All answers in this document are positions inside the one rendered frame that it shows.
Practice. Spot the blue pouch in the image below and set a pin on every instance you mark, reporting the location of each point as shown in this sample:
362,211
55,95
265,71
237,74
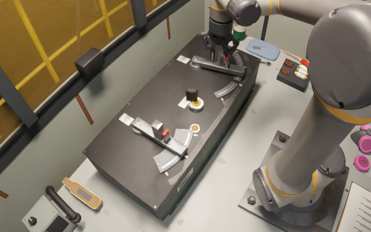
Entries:
264,50

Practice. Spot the white cylinder fuse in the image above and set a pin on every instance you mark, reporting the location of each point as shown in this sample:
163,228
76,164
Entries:
303,67
300,76
301,71

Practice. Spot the grey steel base plate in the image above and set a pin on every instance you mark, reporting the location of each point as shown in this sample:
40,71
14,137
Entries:
252,193

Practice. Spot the brown clipboard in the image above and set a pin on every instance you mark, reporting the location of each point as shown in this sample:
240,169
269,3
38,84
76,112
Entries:
341,212

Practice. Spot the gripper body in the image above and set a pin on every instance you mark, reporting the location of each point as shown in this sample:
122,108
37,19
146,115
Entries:
220,28

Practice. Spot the grey respirator with pink filters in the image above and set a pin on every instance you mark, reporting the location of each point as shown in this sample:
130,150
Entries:
365,143

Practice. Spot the small grey metal pin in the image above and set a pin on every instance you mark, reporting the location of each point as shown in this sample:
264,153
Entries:
265,63

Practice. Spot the white checklist paper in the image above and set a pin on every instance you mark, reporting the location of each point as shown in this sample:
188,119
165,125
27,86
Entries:
364,210

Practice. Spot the dark grey control console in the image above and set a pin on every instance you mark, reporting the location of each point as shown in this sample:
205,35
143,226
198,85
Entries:
133,87

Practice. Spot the pink round filter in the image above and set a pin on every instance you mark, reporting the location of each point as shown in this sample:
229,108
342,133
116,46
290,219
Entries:
362,163

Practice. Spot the grey name plate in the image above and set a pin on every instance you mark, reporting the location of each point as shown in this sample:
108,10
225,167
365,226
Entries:
185,179

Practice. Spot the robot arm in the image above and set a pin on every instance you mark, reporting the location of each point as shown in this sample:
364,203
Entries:
301,145

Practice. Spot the dark metal post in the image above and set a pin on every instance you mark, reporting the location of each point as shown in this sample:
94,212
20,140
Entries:
264,28

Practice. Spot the white label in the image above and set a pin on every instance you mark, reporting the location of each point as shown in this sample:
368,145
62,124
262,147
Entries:
182,103
126,118
183,59

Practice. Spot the amber indicator lamp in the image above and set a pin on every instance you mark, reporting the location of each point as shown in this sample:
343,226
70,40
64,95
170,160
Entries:
195,128

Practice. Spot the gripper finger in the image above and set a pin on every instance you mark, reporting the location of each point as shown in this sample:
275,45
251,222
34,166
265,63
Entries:
228,51
211,48

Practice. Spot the grey notched quadrant plate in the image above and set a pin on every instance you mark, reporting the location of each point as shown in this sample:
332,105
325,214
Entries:
166,161
228,90

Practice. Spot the black wall box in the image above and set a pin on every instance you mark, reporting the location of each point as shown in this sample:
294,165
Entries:
89,61

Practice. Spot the brown fuse block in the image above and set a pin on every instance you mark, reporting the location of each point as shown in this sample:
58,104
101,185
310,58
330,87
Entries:
289,63
285,71

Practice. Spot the green and white can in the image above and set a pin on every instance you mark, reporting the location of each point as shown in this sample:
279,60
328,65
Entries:
239,33

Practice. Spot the silver key switch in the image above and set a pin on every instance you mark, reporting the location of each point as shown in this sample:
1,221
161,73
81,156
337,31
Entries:
197,107

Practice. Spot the black parts tray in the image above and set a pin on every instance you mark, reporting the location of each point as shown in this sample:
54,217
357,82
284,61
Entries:
288,80

